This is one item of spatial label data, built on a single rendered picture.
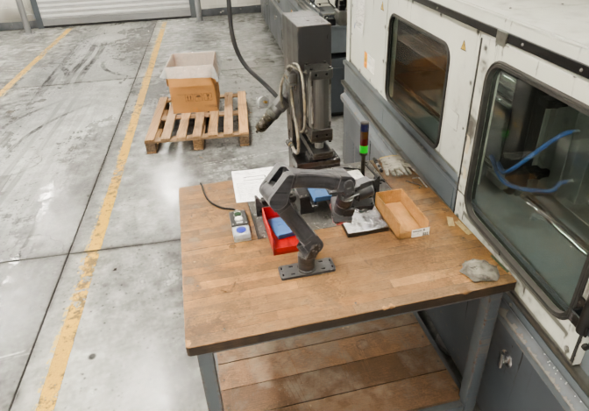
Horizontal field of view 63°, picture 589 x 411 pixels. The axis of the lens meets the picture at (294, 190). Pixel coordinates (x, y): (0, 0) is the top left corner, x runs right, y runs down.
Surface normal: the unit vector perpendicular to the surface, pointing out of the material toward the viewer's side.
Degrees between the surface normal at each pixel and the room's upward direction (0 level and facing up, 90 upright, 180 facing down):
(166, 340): 0
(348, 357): 0
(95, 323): 0
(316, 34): 90
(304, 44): 90
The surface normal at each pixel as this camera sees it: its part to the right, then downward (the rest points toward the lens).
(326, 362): -0.04, -0.86
